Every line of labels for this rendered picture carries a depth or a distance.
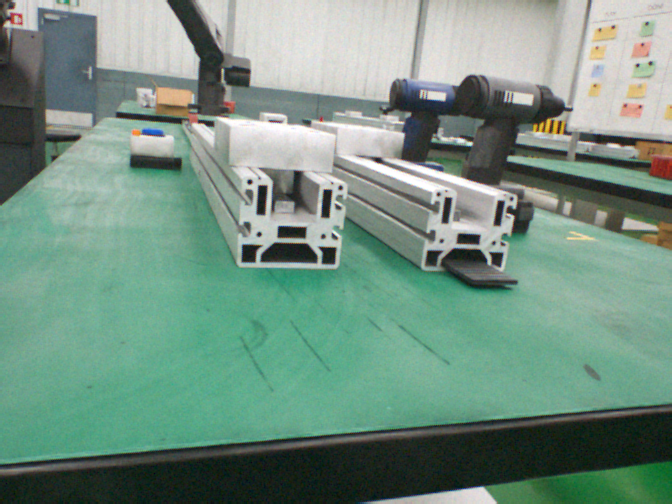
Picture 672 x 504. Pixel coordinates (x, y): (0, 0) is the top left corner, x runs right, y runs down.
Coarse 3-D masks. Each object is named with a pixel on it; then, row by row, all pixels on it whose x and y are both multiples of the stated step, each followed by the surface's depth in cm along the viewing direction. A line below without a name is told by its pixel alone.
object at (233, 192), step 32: (192, 128) 120; (192, 160) 117; (224, 192) 63; (256, 192) 51; (320, 192) 53; (224, 224) 62; (256, 224) 52; (288, 224) 53; (320, 224) 54; (256, 256) 53; (288, 256) 56; (320, 256) 55
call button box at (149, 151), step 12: (132, 144) 106; (144, 144) 107; (156, 144) 108; (168, 144) 108; (132, 156) 107; (144, 156) 108; (156, 156) 108; (168, 156) 109; (156, 168) 109; (168, 168) 110
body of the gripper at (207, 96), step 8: (200, 88) 139; (208, 88) 138; (216, 88) 139; (200, 96) 139; (208, 96) 139; (216, 96) 140; (192, 104) 138; (200, 104) 139; (208, 104) 139; (216, 104) 140
